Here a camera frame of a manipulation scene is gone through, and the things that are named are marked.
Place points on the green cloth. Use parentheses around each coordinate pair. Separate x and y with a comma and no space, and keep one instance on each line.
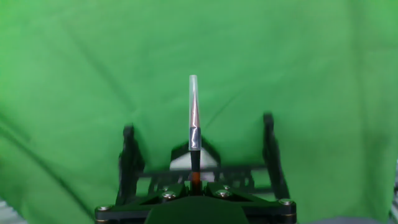
(93,62)

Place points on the red-button box with black base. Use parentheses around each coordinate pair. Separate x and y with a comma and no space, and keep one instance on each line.
(180,163)

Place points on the black pen rack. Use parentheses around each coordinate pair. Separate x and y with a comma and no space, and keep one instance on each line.
(130,161)

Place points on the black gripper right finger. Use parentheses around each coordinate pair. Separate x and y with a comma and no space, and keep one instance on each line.
(264,210)

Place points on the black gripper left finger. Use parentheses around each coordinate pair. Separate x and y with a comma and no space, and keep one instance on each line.
(130,211)

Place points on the brown brush with clear cap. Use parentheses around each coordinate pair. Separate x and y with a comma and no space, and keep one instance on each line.
(195,140)

